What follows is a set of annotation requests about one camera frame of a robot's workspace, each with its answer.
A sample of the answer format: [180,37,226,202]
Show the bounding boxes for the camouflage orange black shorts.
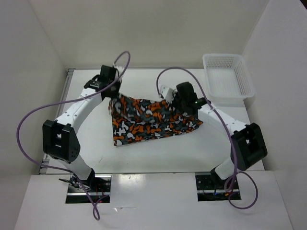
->
[108,94,203,147]

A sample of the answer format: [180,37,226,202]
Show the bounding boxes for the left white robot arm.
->
[42,65,124,192]

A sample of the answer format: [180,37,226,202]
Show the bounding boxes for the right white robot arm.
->
[174,82,268,188]

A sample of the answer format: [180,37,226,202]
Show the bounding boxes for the white plastic basket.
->
[202,54,255,104]

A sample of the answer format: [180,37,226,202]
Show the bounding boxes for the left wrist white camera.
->
[113,63,124,75]

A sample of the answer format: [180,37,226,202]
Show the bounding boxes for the wrist white camera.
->
[159,85,174,103]
[113,63,124,75]

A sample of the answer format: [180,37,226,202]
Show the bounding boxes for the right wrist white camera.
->
[159,85,174,103]

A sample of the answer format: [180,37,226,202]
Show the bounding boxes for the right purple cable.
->
[156,67,259,210]

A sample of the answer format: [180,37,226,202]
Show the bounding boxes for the purple cable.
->
[16,50,131,221]
[156,67,259,210]

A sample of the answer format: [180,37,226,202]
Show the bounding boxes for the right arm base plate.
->
[195,173,241,202]

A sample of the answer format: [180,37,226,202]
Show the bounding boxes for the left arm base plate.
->
[64,174,112,204]

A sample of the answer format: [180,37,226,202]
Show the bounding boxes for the aluminium table edge rail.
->
[39,68,76,174]

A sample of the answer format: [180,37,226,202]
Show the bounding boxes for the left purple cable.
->
[16,50,131,221]

